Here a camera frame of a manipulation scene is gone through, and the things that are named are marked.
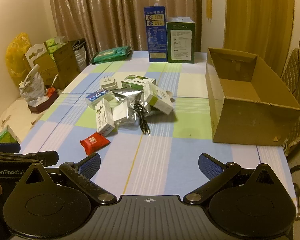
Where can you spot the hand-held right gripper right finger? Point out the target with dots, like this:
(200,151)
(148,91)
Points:
(208,165)

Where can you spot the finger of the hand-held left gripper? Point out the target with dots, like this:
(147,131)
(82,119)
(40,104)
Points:
(5,146)
(48,158)

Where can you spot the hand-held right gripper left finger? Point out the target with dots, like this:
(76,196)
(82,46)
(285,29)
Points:
(91,165)

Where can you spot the red snack packet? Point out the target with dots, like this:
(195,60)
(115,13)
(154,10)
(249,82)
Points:
(93,142)

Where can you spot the long white medicine box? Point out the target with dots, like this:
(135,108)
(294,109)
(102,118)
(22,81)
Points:
(103,117)

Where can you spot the cardboard box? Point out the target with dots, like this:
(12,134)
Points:
(240,120)

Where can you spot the blue and white small box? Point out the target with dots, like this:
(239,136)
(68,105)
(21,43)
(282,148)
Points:
(97,97)

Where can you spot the silver foil bag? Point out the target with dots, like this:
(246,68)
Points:
(126,95)

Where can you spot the white plug adapter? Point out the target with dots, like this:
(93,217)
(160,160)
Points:
(108,83)

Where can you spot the white medicine box flap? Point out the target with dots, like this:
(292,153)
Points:
(157,98)

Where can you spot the green and white medicine box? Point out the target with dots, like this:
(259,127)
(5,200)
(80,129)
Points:
(137,82)

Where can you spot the checkered cloth desktop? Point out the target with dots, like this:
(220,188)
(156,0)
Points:
(165,155)

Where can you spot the dark red box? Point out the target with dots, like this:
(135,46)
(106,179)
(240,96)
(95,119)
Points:
(43,103)

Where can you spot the white crumpled bag in tray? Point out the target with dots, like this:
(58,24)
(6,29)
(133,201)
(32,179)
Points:
(33,87)

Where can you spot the yellow plastic bag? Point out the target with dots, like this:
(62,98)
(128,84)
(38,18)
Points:
(15,55)

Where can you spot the brown storage carton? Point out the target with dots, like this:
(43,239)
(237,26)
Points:
(65,65)

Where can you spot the white carved chair back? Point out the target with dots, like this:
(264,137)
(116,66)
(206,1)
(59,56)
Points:
(36,51)

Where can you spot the white bucket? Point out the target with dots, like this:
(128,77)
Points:
(80,55)

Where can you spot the green wet wipes pack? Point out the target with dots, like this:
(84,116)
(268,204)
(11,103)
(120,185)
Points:
(110,55)

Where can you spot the green tissue pack bundle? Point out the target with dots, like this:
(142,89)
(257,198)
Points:
(52,43)

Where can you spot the chair with quilted cover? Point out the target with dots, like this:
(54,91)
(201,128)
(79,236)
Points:
(298,80)

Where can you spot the green carton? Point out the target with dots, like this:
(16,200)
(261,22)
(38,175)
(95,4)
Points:
(181,42)

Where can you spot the tall blue carton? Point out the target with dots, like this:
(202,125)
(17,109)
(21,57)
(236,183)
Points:
(156,35)

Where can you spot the brown shiny curtain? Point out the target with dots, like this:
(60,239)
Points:
(102,10)

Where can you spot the golden yellow curtain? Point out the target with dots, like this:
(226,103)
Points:
(260,12)

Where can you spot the black chair frame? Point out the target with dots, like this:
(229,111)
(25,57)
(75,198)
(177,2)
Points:
(298,167)

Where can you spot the yellow wall hanging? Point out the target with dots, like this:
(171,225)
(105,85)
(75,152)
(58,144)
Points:
(209,5)

